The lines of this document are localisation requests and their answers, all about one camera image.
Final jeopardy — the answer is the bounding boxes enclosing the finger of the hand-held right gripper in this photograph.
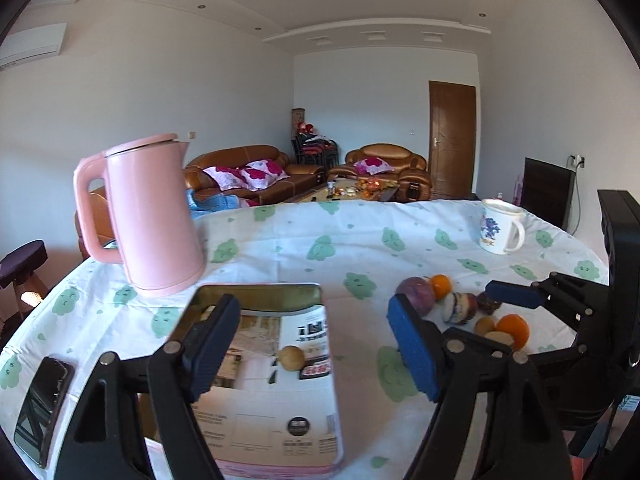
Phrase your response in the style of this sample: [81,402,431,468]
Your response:
[530,342,621,431]
[485,271,610,348]

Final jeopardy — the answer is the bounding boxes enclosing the black smartphone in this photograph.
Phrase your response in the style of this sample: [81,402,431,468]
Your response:
[13,356,76,469]

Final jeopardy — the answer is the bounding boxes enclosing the brown leather armchair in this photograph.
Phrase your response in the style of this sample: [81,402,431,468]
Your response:
[75,208,120,261]
[327,143,432,202]

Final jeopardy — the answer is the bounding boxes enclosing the white air conditioner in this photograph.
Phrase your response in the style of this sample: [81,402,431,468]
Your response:
[0,22,68,68]

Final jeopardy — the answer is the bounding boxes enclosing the cluttered coffee table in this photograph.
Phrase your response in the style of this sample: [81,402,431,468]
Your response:
[285,177,401,204]

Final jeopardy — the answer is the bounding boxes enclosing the white green-patterned tablecloth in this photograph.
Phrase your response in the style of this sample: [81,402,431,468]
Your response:
[0,199,616,480]

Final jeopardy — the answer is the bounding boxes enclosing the round purple fruit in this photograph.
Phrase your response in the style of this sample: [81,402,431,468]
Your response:
[396,277,437,318]

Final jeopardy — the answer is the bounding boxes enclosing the black power cable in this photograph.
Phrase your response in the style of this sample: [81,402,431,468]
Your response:
[564,160,584,233]

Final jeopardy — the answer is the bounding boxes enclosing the large orange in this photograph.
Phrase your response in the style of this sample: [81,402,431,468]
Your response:
[496,313,530,350]

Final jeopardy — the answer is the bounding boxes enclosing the long brown leather sofa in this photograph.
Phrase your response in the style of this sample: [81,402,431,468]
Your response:
[182,145,326,206]

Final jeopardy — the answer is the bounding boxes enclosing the pink metal tin box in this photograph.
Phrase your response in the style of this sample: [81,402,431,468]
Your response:
[137,283,346,476]

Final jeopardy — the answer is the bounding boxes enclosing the brown wooden door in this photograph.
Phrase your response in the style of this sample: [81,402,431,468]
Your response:
[428,80,476,200]

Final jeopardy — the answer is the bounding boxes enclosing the small tan round fruit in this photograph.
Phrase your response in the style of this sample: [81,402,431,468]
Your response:
[278,345,307,372]

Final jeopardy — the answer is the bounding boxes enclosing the pink electric kettle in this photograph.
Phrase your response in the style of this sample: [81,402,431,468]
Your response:
[74,133,207,298]

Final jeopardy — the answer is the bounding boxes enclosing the black television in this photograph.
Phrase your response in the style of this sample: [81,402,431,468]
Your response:
[520,157,575,233]

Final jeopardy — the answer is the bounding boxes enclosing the blue clothing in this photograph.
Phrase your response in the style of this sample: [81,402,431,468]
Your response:
[187,190,256,218]

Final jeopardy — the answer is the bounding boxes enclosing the dark cushioned wooden stool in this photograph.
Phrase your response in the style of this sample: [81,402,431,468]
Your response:
[0,240,51,321]

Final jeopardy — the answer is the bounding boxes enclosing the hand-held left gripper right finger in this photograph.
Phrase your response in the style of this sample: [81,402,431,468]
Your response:
[386,294,573,480]

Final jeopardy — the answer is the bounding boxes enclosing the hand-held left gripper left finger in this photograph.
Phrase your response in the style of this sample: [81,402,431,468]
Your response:
[54,294,242,480]

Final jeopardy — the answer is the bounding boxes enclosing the stacked black chairs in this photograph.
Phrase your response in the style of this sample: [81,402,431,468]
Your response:
[291,132,340,173]

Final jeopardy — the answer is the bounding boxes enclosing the small orange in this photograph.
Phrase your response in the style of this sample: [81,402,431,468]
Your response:
[431,273,453,301]

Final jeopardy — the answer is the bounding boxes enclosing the white printed mug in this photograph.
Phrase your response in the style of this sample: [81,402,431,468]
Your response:
[478,198,526,256]

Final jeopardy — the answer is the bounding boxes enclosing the pink flowered pillow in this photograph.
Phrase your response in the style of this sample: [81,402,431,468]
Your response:
[353,157,392,176]
[202,166,246,191]
[240,158,290,191]

